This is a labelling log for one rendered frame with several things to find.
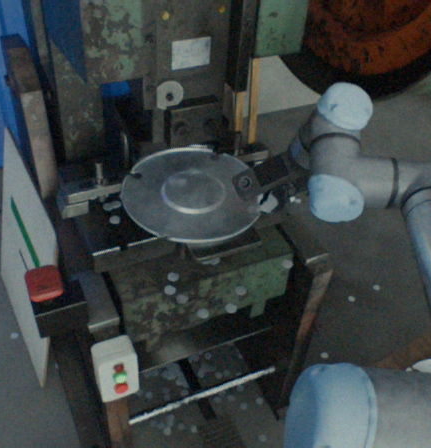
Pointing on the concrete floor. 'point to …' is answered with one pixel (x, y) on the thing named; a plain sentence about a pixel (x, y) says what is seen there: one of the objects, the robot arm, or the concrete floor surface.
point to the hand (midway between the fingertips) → (260, 205)
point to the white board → (25, 245)
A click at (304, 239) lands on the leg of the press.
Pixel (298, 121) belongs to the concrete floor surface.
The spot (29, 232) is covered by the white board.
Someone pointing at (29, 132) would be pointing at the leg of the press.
